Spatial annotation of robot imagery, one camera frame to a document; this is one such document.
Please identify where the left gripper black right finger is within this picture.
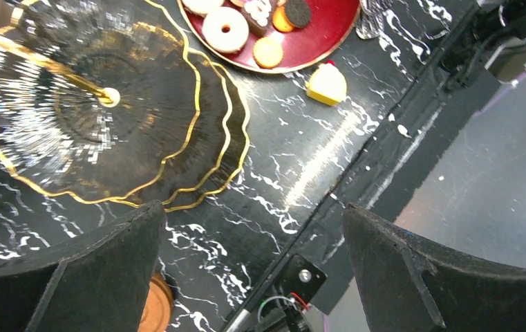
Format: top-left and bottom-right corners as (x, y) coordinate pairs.
(343, 204), (526, 331)

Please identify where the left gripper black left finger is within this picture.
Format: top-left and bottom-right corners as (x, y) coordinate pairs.
(0, 201), (166, 331)

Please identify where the three tier glass stand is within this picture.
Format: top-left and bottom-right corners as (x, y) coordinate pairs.
(0, 1), (250, 212)

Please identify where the dark red round tray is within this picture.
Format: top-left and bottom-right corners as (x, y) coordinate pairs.
(178, 0), (361, 74)

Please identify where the white iced donut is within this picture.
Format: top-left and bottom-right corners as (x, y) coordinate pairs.
(181, 0), (225, 17)
(202, 7), (250, 53)

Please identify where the brown round wooden coaster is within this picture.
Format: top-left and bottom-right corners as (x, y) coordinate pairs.
(138, 273), (174, 332)

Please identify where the yellow swirl roll cake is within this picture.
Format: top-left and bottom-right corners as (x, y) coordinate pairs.
(306, 60), (347, 106)

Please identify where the yellow round cracker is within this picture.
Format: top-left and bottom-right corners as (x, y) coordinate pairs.
(252, 36), (284, 69)

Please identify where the dark chocolate sandwich cookie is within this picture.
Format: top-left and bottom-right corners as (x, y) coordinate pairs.
(284, 0), (312, 28)

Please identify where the yellow cracker under chocolate cookie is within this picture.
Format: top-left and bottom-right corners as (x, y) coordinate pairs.
(272, 6), (294, 33)

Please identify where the chocolate layer cake slice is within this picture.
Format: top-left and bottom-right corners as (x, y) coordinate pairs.
(241, 0), (276, 37)

